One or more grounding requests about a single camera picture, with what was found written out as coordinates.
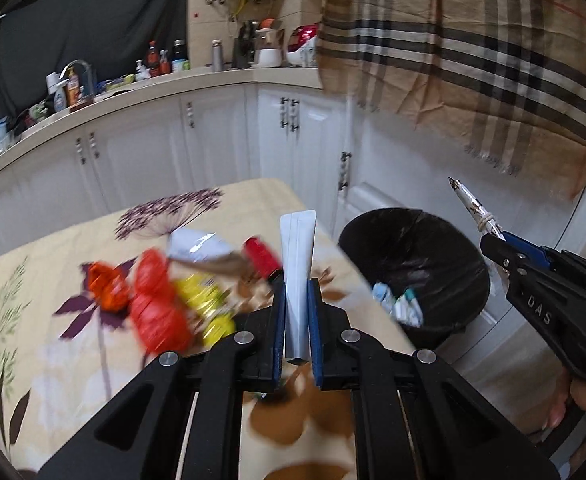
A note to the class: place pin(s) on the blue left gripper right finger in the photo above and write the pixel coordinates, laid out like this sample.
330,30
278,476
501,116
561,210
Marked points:
314,303

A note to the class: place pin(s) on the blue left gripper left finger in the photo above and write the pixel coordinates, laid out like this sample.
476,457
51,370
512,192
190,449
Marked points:
278,314

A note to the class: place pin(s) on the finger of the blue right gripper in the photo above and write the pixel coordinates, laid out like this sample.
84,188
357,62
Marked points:
536,254

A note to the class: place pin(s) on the red black bottle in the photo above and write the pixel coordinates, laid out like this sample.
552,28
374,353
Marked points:
264,260

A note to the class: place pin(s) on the white brown wrapper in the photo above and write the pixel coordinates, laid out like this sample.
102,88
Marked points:
484,220

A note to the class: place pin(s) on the white packet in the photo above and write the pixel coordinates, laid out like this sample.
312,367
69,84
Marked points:
297,230

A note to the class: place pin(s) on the yellow snack wrapper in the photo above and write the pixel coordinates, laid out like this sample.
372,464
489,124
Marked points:
207,307

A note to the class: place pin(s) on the silver foil bag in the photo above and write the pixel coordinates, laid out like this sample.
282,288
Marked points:
207,252

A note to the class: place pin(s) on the red plastic bag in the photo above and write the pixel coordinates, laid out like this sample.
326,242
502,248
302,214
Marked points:
160,323

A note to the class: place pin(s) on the orange wrapper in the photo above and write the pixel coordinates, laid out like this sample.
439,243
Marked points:
109,287

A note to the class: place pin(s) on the black lined trash bin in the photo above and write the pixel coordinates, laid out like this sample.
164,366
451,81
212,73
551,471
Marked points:
410,248

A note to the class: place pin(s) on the person right hand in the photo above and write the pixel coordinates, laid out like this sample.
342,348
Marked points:
567,389

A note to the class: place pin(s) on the plaid beige hanging cloth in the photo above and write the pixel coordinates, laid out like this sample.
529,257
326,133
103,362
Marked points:
506,79

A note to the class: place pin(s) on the red rice cooker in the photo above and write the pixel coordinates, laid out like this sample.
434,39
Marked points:
301,47

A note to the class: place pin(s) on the white blender jug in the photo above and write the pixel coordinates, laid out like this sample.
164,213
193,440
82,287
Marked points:
269,44

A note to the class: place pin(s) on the black knife block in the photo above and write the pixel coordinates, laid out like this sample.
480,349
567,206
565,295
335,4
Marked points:
244,46

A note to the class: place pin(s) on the grey thermos bottle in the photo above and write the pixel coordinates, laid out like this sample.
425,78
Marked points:
217,56

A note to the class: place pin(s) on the red sauce bottle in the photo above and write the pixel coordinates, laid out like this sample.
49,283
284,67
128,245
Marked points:
152,62

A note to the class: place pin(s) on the chrome sink faucet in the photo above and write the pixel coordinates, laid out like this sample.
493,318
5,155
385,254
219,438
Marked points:
86,77

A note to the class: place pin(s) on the orange soap bottle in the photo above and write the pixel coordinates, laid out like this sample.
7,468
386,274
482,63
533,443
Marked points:
73,87

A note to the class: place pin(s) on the black window curtain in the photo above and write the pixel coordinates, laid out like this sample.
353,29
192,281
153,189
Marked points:
43,36

